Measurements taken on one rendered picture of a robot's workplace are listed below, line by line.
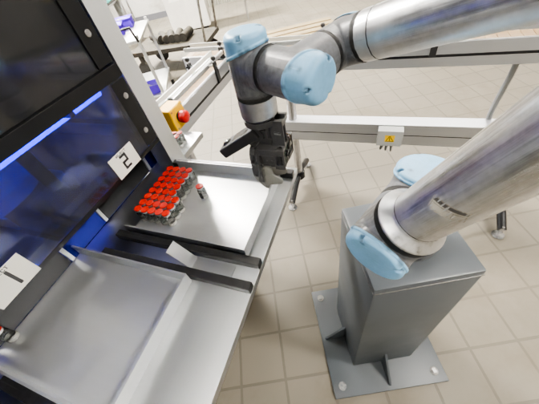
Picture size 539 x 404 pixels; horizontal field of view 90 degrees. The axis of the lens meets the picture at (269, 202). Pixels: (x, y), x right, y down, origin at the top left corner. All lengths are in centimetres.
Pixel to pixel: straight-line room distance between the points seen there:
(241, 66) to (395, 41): 23
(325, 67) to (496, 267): 153
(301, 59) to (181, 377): 55
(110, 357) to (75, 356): 7
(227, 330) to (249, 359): 91
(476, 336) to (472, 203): 125
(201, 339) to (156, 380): 10
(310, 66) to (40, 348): 73
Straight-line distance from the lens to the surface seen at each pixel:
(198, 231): 71
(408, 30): 46
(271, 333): 147
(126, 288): 71
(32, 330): 81
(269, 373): 144
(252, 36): 49
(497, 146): 34
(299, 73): 42
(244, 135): 59
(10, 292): 71
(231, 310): 58
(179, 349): 59
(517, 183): 35
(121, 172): 79
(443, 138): 162
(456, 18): 44
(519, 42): 144
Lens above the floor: 140
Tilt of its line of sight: 47 degrees down
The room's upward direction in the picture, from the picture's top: 14 degrees counter-clockwise
